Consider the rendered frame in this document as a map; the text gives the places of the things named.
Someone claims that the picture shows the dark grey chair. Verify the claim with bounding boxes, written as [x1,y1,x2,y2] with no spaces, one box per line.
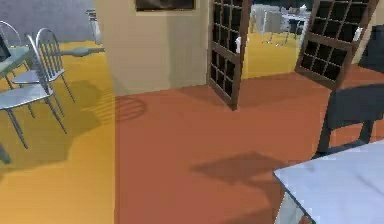
[311,83,384,160]

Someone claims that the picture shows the white chair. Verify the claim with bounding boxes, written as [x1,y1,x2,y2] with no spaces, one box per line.
[261,9,291,46]

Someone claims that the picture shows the white marble table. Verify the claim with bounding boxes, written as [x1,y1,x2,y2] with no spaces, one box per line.
[273,139,384,224]

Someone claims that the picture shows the brown glazed room door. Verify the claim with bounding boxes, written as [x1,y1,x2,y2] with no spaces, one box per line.
[294,0,380,91]
[206,0,253,112]

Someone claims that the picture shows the dark framed wall picture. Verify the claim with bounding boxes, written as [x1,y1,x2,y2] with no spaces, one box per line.
[134,0,197,12]

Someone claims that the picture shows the white table with items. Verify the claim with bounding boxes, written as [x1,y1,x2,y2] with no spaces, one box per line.
[280,3,313,38]

